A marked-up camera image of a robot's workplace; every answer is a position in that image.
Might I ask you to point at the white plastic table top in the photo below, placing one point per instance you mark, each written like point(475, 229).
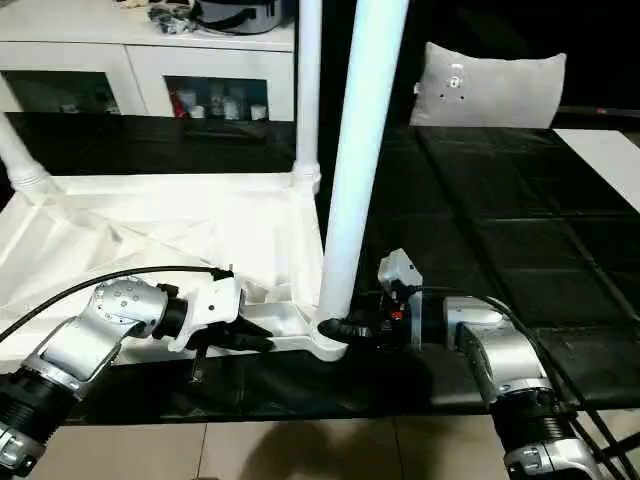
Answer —
point(150, 225)

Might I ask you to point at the white plastic table leg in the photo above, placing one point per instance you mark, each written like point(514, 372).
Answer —
point(20, 155)
point(360, 125)
point(307, 75)

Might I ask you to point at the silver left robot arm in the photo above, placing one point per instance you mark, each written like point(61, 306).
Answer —
point(100, 325)

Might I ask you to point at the black table mat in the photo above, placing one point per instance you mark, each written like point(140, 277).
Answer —
point(500, 225)

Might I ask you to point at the grey cushion with metal fittings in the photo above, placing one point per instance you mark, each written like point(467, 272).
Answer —
point(490, 85)

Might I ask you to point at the white flat board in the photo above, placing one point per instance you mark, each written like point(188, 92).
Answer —
point(605, 155)

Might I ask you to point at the black box with gold label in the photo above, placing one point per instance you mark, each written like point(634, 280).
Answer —
point(425, 25)

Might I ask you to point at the white glass-door cabinet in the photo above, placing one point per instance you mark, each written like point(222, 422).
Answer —
point(125, 55)

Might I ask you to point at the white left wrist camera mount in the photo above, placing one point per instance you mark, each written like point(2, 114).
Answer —
point(210, 305)

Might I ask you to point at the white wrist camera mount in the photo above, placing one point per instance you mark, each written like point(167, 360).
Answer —
point(210, 305)
point(400, 270)

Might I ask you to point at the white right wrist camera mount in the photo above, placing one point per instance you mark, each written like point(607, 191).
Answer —
point(400, 270)

